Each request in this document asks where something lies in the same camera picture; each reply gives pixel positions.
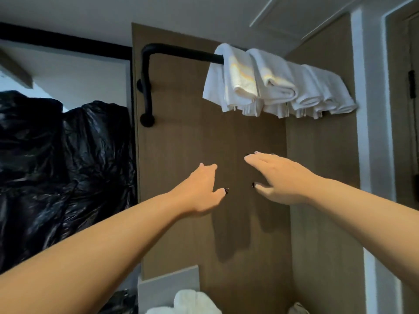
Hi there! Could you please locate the person's left hand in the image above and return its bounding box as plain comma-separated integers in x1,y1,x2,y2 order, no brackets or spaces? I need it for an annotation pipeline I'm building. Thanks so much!
170,163,229,217

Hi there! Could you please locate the person's right hand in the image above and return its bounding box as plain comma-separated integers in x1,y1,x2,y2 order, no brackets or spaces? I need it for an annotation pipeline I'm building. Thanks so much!
244,152,321,206

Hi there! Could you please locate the person's left forearm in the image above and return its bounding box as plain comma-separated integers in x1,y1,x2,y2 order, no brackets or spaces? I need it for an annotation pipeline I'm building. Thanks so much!
0,190,194,314

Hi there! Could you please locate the person's right forearm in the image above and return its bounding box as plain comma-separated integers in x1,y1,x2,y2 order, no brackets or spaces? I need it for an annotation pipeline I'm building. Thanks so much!
308,178,419,285

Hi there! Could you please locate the folded white towel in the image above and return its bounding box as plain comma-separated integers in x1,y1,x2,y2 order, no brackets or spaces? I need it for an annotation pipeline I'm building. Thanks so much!
287,61,328,119
202,43,264,117
303,64,358,119
246,48,299,119

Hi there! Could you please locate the grey white box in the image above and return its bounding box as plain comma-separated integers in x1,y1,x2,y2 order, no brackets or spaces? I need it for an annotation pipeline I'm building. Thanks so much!
137,265,200,314

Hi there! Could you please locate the fluffy white towel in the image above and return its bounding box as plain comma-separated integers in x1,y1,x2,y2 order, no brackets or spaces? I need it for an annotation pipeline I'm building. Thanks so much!
145,289,223,314

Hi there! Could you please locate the small white cloth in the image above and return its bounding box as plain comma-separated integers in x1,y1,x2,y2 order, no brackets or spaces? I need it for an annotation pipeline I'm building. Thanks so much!
287,302,310,314

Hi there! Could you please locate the black plastic bag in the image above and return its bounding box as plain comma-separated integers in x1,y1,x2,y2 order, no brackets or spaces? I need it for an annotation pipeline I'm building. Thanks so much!
0,90,77,275
49,101,138,242

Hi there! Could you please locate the brown door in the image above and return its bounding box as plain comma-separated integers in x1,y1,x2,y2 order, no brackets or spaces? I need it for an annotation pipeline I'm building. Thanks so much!
386,3,419,314

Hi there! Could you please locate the white door frame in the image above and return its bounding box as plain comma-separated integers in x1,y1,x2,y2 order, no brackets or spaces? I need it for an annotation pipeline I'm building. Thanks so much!
350,0,419,314

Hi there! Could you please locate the black metal towel rail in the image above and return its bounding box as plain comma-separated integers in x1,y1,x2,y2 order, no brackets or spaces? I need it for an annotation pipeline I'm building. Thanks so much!
136,43,249,128

